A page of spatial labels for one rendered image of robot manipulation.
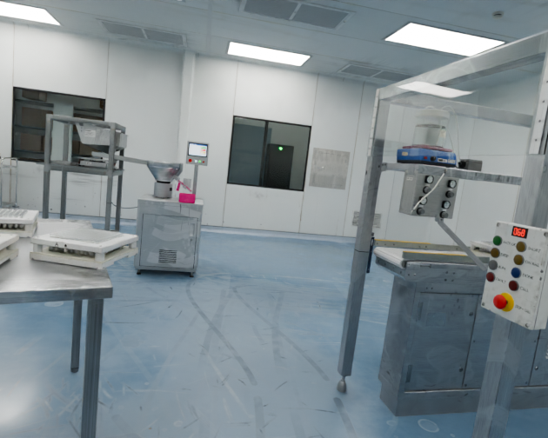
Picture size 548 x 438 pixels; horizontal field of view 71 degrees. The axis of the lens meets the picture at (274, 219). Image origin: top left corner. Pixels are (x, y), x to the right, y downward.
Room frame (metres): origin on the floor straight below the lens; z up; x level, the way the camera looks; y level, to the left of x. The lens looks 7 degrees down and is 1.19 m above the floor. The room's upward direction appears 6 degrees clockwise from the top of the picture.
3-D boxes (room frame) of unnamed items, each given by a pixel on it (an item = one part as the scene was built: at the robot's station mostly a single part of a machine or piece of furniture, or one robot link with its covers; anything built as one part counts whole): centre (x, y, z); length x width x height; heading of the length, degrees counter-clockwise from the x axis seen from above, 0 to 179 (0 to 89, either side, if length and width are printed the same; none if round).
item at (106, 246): (1.30, 0.63, 0.88); 0.25 x 0.24 x 0.02; 174
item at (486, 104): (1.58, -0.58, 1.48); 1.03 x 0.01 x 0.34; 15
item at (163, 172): (4.06, 1.13, 0.95); 0.49 x 0.36 x 0.37; 102
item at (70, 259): (1.30, 0.63, 0.83); 0.24 x 0.24 x 0.02; 84
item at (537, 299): (1.05, -0.69, 0.98); 0.17 x 0.06 x 0.26; 15
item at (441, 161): (1.89, -0.70, 1.33); 0.21 x 0.20 x 0.09; 15
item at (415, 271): (2.07, -1.23, 0.78); 1.30 x 0.29 x 0.10; 105
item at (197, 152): (4.20, 0.90, 1.07); 0.23 x 0.10 x 0.62; 102
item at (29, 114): (6.13, 3.51, 1.43); 1.32 x 0.01 x 1.11; 102
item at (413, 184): (1.80, -0.70, 1.15); 0.22 x 0.11 x 0.20; 105
